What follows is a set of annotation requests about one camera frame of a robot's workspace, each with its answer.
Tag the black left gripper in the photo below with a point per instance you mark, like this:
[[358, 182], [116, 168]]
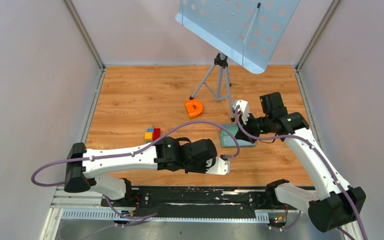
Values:
[[202, 170]]

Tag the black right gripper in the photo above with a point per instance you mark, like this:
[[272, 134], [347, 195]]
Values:
[[246, 126]]

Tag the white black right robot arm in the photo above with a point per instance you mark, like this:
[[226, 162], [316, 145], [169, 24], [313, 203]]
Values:
[[335, 202]]

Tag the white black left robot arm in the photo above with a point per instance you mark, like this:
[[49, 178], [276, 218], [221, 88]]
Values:
[[90, 168]]

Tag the stacked colourful toy bricks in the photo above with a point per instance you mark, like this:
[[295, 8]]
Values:
[[151, 134]]

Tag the orange D-shaped toy block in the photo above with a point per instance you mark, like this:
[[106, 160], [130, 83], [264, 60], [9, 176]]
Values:
[[194, 108]]

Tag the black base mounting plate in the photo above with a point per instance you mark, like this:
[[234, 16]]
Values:
[[198, 202]]

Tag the grey tripod stand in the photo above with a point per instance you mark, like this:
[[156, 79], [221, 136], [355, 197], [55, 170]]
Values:
[[223, 87]]

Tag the perforated light blue stand tray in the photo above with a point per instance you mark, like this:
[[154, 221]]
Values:
[[246, 31]]

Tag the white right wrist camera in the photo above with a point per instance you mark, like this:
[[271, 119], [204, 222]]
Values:
[[241, 109]]

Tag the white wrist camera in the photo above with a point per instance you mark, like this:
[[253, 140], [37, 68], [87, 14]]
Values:
[[217, 166], [241, 109]]

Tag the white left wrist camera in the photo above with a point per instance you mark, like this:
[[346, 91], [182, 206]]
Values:
[[217, 166]]

